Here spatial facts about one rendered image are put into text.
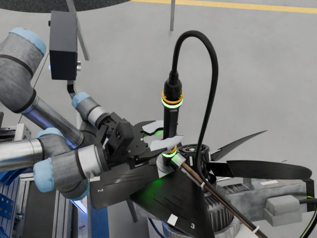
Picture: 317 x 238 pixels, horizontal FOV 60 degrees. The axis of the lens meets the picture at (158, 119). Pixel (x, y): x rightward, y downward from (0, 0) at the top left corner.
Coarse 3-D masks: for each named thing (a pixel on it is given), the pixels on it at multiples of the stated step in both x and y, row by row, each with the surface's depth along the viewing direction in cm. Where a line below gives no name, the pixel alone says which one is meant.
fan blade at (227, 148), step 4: (260, 132) 106; (248, 136) 105; (252, 136) 110; (236, 140) 102; (240, 140) 104; (244, 140) 110; (228, 144) 101; (232, 144) 104; (236, 144) 109; (220, 148) 100; (224, 148) 102; (228, 148) 106; (232, 148) 111; (224, 152) 107; (228, 152) 114; (220, 156) 108; (216, 160) 108
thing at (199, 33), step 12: (180, 36) 42; (192, 36) 40; (204, 36) 38; (180, 48) 45; (216, 60) 39; (216, 72) 41; (216, 84) 43; (204, 120) 52; (204, 132) 56; (204, 180) 72; (216, 192) 71; (228, 204) 70; (240, 216) 68; (252, 228) 67
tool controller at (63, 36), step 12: (60, 12) 127; (48, 24) 127; (60, 24) 123; (72, 24) 125; (60, 36) 119; (72, 36) 121; (60, 48) 115; (72, 48) 117; (60, 60) 119; (72, 60) 120; (60, 72) 125; (72, 72) 126
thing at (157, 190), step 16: (176, 176) 78; (144, 192) 68; (160, 192) 69; (176, 192) 72; (192, 192) 76; (144, 208) 63; (160, 208) 64; (176, 208) 67; (192, 208) 70; (176, 224) 62; (208, 224) 68
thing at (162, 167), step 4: (160, 156) 87; (180, 156) 78; (160, 160) 86; (172, 160) 77; (180, 160) 77; (184, 160) 77; (160, 164) 86; (172, 164) 79; (176, 164) 76; (180, 164) 76; (160, 168) 85; (164, 168) 85; (168, 168) 85; (172, 168) 81; (176, 168) 78; (164, 172) 85; (168, 172) 84
